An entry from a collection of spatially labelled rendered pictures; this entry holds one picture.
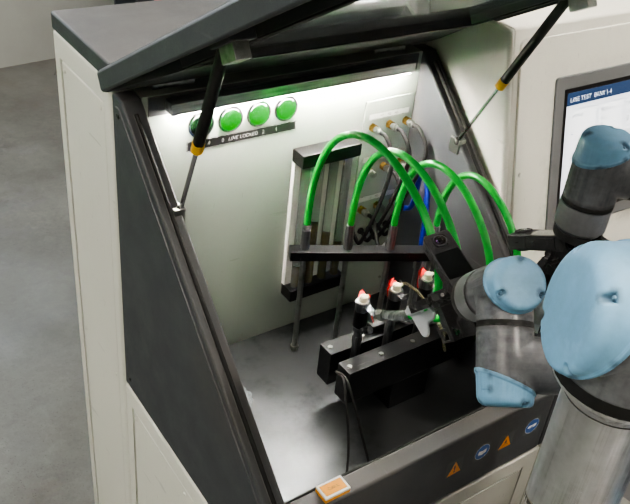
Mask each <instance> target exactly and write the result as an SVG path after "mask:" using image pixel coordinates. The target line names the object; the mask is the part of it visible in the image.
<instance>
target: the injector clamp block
mask: <svg viewBox="0 0 630 504"><path fill-rule="evenodd" d="M413 324H414V323H402V322H400V323H397V324H395V327H394V330H393V334H392V339H391V342H390V343H388V344H385V345H383V346H381V345H382V339H383V334H384V329H382V330H379V331H377V332H374V333H371V334H367V335H365V334H363V340H362V343H361V348H360V354H359V355H357V356H355V357H352V358H350V352H351V346H352V342H351V341H352V335H353V333H354V332H351V333H349V334H346V335H343V336H341V337H338V338H335V339H333V340H330V341H327V342H325V343H322V344H320V351H319V359H318V367H317V375H318V376H319V377H320V378H321V379H322V380H323V381H324V382H325V383H326V384H327V385H328V384H330V383H333V382H335V381H336V384H335V391H334V393H335V394H336V395H337V396H338V397H339V398H340V400H341V401H342V402H343V403H344V404H345V396H344V387H343V381H342V378H341V377H340V376H338V374H336V373H335V371H336V370H337V371H338V372H341V373H343V374H344V375H345V376H346V377H347V379H348V381H349V383H350V386H351V389H352V392H353V396H354V399H355V400H357V399H359V398H361V397H364V396H366V395H368V394H371V393H373V394H374V395H375V396H376V397H377V398H378V399H379V400H380V401H381V402H382V403H383V404H384V405H385V406H386V407H387V408H388V409H389V408H391V407H393V406H395V405H398V404H400V403H402V402H404V401H407V400H409V399H411V398H413V397H415V396H418V395H420V394H422V393H424V391H425V387H426V383H427V378H428V374H429V370H430V368H431V367H434V366H436V365H438V364H441V363H443V362H445V361H448V360H450V359H452V358H455V357H457V356H459V355H462V354H464V353H466V352H469V351H471V350H472V347H473V344H474V341H473V336H470V337H465V338H462V339H460V340H457V341H455V342H450V343H446V344H445V346H446V352H444V351H443V348H442V340H441V337H440V335H439V332H438V330H440V328H439V327H438V325H437V323H432V324H430V323H429V329H430V335H429V336H428V337H424V336H422V335H421V333H420V331H418V332H415V333H413V334H411V333H412V329H413Z"/></svg>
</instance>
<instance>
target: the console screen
mask: <svg viewBox="0 0 630 504"><path fill-rule="evenodd" d="M593 125H610V126H613V127H614V128H621V129H623V130H625V131H627V132H629V133H630V62H629V63H625V64H620V65H615V66H610V67H606V68H601V69H596V70H591V71H587V72H582V73H577V74H573V75H568V76H563V77H559V78H557V79H556V82H555V96H554V110H553V124H552V138H551V152H550V166H549V180H548V194H547V208H546V222H545V230H553V226H554V223H555V218H554V217H555V214H556V210H557V207H558V204H559V200H560V197H561V195H562V192H563V189H564V185H565V182H566V179H567V175H568V172H569V169H570V166H571V162H572V159H571V158H572V155H573V153H574V151H575V148H576V146H577V143H578V140H579V139H580V136H581V134H582V132H583V131H584V130H585V129H586V128H588V127H590V126H593ZM628 208H630V200H625V199H619V198H618V199H617V201H616V204H615V206H614V209H613V211H612V214H614V213H616V212H619V211H622V210H625V209H628Z"/></svg>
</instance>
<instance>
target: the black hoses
mask: <svg viewBox="0 0 630 504"><path fill-rule="evenodd" d="M413 127H414V128H416V129H417V130H418V132H419V134H420V137H421V139H422V142H423V146H424V154H423V159H422V161H425V160H427V156H428V144H427V140H426V138H425V135H424V133H423V131H422V129H421V127H420V126H419V125H418V124H413ZM396 131H398V132H400V133H401V135H402V137H403V139H404V142H405V144H406V148H407V153H408V154H409V155H412V153H411V146H410V143H409V140H408V138H407V135H406V133H405V131H404V130H403V129H401V128H400V127H398V128H397V129H396ZM379 134H380V135H381V136H383V137H384V139H385V141H386V143H387V145H388V148H389V147H391V148H393V146H392V144H391V141H390V139H389V137H388V135H387V134H386V133H385V132H383V131H381V132H380V133H379ZM392 174H393V175H394V177H395V180H396V184H397V187H396V189H395V191H394V193H393V195H392V197H391V199H390V201H389V203H388V205H387V207H386V209H385V211H384V213H383V214H382V216H381V218H380V220H379V222H378V223H376V220H375V218H376V216H377V214H378V212H379V209H380V207H381V205H382V202H383V199H384V197H385V194H386V191H387V189H388V186H389V183H390V179H391V176H392ZM402 183H403V181H402V180H401V178H400V179H399V176H398V174H397V172H396V171H394V170H393V167H392V165H391V164H390V166H389V171H388V175H387V178H386V181H385V185H384V188H383V190H382V193H381V196H380V199H379V201H378V204H377V206H376V209H375V211H374V213H373V215H371V214H368V215H367V217H369V218H370V219H371V220H370V222H369V224H368V226H367V227H366V230H365V232H364V229H363V228H359V229H358V231H357V233H358V234H361V235H362V237H361V239H360V240H359V241H358V238H357V236H356V234H355V232H354V238H353V239H354V241H355V243H356V244H357V245H360V244H362V243H363V241H364V242H367V243H368V242H369V241H371V239H373V240H375V244H376V245H380V243H379V237H380V236H381V235H383V236H387V235H388V230H389V224H390V223H391V220H392V215H393V213H392V214H391V216H390V217H389V219H388V220H385V221H384V219H385V217H386V215H387V213H388V212H389V210H390V208H391V206H392V204H393V202H394V200H395V198H396V196H397V194H398V193H399V190H400V187H401V185H402ZM408 194H409V191H408V190H407V191H406V194H405V197H404V200H403V203H402V207H401V211H400V215H399V218H400V216H401V214H402V211H403V208H404V201H405V199H406V197H407V196H408ZM382 222H383V223H382ZM381 224H382V226H383V227H382V228H381V227H380V226H381ZM372 225H373V229H372ZM386 228H388V230H387V231H386V232H384V231H385V230H386ZM378 230H379V233H378ZM369 232H370V236H369V237H368V238H366V236H367V235H368V233H369Z"/></svg>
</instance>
